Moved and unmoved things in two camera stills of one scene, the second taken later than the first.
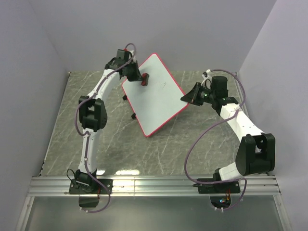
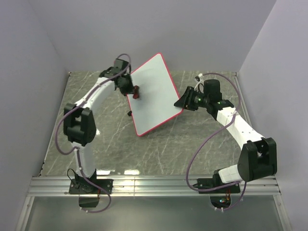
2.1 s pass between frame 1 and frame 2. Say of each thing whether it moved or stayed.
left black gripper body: moved
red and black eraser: moved
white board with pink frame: stayed
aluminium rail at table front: stayed
